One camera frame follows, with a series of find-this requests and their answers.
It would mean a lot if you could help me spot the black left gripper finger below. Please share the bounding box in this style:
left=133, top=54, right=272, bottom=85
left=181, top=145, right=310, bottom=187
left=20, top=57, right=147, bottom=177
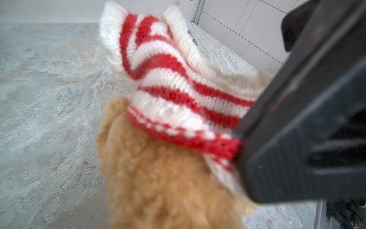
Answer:
left=234, top=1, right=366, bottom=203

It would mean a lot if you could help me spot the red white striped knit sweater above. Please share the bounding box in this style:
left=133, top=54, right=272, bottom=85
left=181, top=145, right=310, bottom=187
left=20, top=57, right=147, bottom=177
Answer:
left=99, top=2, right=272, bottom=195

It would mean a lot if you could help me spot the brown teddy bear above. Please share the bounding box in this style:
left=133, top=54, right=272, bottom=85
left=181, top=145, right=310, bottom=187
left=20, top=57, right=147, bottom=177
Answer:
left=96, top=95, right=255, bottom=229

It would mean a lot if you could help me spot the aluminium corner profile right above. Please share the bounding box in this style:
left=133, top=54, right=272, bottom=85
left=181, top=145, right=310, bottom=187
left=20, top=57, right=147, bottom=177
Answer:
left=191, top=0, right=206, bottom=26

